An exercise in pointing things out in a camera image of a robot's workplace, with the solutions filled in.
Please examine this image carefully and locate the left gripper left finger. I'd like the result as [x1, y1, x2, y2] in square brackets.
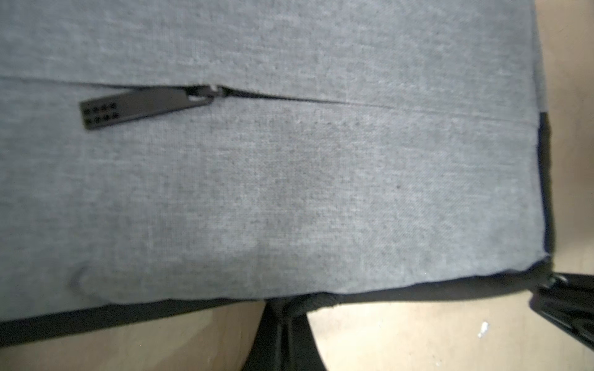
[241, 303, 282, 371]

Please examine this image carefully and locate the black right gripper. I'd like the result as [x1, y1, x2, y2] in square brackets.
[529, 273, 593, 350]

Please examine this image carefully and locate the grey zippered laptop sleeve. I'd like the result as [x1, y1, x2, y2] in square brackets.
[1, 1, 550, 346]

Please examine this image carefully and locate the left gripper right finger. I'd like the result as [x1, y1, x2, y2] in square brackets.
[281, 304, 326, 371]

